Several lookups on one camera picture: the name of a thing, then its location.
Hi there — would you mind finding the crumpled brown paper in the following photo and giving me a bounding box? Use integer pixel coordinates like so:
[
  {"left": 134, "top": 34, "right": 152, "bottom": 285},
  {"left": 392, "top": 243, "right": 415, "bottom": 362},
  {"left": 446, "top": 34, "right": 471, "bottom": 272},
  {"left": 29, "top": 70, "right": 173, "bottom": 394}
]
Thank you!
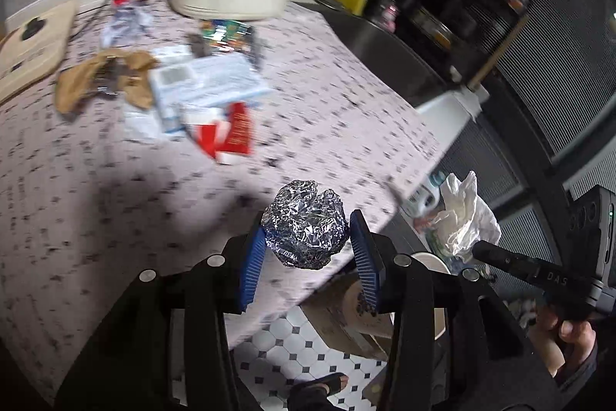
[{"left": 54, "top": 48, "right": 159, "bottom": 113}]

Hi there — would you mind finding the colourful snack packet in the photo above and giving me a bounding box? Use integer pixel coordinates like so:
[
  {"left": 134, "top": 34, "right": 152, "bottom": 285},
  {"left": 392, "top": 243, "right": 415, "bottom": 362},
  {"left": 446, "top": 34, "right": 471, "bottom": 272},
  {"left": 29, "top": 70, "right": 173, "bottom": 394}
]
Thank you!
[{"left": 190, "top": 20, "right": 261, "bottom": 67}]

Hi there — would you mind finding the clear plastic bag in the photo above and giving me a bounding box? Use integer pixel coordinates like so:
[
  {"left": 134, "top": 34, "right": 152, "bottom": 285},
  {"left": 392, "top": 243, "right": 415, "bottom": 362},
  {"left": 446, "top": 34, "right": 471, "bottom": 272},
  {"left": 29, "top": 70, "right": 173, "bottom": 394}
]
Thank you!
[{"left": 122, "top": 103, "right": 161, "bottom": 143}]

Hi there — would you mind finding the grey patterned tablecloth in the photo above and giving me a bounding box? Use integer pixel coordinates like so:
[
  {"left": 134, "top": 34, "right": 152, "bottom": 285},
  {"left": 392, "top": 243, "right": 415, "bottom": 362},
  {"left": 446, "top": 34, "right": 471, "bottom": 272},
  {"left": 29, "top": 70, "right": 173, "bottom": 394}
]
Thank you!
[{"left": 0, "top": 0, "right": 444, "bottom": 393}]

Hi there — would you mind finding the small white box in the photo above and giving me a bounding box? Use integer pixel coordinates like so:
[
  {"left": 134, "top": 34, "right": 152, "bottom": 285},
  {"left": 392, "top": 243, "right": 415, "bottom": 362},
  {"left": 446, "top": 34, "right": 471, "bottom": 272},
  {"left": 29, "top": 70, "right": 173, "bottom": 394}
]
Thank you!
[{"left": 153, "top": 46, "right": 192, "bottom": 65}]

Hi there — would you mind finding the white and blue flat pack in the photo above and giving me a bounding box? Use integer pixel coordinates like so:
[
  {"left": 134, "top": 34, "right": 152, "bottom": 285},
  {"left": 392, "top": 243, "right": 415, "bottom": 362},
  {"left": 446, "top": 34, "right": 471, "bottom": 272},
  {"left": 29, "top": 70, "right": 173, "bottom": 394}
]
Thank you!
[{"left": 149, "top": 54, "right": 273, "bottom": 135}]

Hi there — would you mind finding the white tissue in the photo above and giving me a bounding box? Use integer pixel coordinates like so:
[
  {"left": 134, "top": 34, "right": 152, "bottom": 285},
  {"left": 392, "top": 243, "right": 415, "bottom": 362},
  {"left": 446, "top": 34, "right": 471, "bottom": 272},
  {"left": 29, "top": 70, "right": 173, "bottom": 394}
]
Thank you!
[{"left": 430, "top": 170, "right": 501, "bottom": 265}]

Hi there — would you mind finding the crumpled clear plastic wrapper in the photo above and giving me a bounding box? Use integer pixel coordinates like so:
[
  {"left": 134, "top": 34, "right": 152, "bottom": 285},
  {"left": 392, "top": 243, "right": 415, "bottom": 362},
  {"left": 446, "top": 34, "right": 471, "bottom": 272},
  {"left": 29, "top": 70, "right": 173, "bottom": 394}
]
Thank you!
[{"left": 100, "top": 0, "right": 155, "bottom": 48}]

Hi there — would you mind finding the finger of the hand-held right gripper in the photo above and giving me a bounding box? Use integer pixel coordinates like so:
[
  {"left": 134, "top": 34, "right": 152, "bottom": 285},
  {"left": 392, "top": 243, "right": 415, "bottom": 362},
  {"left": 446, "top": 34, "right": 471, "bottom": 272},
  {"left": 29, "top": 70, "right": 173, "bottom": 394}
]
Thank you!
[{"left": 472, "top": 240, "right": 602, "bottom": 310}]

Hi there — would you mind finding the person's right hand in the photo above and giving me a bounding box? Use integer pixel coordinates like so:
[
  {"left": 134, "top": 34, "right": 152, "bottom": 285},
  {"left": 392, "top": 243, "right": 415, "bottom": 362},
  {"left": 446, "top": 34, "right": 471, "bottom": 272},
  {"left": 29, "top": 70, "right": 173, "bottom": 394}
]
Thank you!
[{"left": 532, "top": 305, "right": 600, "bottom": 388}]

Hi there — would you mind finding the white bottle with teal cap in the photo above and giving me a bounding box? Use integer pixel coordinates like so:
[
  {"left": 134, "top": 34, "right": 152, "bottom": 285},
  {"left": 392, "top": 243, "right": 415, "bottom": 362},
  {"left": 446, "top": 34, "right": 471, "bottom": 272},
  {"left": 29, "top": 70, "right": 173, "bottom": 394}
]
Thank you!
[{"left": 402, "top": 173, "right": 446, "bottom": 219}]

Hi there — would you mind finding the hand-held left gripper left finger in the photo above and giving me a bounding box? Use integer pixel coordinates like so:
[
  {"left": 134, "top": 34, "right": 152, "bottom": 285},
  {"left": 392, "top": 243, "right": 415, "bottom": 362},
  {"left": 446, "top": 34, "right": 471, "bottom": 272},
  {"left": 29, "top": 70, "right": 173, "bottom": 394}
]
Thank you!
[{"left": 55, "top": 225, "right": 268, "bottom": 411}]

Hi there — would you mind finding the red paper packet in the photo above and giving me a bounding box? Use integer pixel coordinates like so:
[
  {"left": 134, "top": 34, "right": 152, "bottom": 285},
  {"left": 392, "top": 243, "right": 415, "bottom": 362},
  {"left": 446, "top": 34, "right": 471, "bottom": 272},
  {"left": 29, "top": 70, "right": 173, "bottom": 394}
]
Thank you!
[{"left": 216, "top": 102, "right": 254, "bottom": 165}]

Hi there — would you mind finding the aluminium foil ball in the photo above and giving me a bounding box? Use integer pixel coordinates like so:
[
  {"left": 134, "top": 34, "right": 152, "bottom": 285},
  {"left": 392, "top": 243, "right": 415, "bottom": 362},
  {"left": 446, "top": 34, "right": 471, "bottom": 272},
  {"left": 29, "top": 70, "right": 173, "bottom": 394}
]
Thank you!
[{"left": 262, "top": 180, "right": 348, "bottom": 270}]

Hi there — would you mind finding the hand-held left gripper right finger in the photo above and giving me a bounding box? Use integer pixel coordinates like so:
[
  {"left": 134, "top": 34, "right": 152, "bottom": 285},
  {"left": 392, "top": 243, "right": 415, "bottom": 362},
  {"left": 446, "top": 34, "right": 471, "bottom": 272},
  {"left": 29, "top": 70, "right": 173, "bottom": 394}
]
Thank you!
[{"left": 349, "top": 210, "right": 564, "bottom": 411}]

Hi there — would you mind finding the person's right forearm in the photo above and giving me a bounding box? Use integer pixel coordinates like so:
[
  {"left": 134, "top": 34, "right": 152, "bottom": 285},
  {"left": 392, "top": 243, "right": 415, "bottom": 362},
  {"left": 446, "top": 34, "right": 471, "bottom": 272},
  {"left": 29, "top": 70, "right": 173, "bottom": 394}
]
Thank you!
[{"left": 558, "top": 339, "right": 616, "bottom": 399}]

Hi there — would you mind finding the yellow sponge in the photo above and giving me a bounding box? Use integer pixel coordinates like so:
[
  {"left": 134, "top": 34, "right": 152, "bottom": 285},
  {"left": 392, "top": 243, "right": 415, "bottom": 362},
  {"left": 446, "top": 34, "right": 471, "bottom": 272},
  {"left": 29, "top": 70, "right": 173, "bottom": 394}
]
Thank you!
[{"left": 313, "top": 0, "right": 367, "bottom": 17}]

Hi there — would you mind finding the white tool with wooden handle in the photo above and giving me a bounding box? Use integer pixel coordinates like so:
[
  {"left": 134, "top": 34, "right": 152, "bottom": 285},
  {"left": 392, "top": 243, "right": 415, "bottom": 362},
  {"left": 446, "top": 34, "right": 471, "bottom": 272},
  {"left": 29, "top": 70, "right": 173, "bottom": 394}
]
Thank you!
[{"left": 416, "top": 13, "right": 530, "bottom": 130}]

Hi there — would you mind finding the person's foot in black sandal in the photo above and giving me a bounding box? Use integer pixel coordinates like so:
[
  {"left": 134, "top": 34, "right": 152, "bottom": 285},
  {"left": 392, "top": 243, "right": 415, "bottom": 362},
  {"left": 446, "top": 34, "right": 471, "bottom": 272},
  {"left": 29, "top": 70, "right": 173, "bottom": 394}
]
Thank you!
[{"left": 288, "top": 371, "right": 350, "bottom": 411}]

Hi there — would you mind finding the red and white wrapper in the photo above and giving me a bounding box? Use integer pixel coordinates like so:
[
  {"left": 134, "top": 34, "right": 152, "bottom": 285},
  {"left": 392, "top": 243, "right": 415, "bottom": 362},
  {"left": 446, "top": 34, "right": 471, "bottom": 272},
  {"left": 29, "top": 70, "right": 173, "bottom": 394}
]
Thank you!
[{"left": 185, "top": 110, "right": 227, "bottom": 159}]

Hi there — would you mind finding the small pink-capped bottle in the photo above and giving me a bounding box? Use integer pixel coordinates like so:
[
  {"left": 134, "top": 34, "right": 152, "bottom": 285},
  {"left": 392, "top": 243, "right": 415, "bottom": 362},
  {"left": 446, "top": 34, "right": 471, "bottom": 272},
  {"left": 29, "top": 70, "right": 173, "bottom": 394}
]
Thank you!
[{"left": 380, "top": 0, "right": 401, "bottom": 31}]

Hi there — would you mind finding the black sink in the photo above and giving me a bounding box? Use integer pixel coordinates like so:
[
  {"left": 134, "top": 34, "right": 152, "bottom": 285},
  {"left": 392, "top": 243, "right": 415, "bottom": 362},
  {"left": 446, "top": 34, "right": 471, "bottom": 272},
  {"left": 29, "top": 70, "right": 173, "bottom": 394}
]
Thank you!
[{"left": 293, "top": 2, "right": 463, "bottom": 104}]

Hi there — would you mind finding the wooden board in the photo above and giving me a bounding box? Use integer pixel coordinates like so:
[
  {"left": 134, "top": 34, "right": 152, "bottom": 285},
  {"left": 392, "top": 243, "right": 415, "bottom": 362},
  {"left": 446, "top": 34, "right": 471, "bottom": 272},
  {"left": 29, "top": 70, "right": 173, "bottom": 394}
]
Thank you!
[{"left": 0, "top": 1, "right": 80, "bottom": 104}]

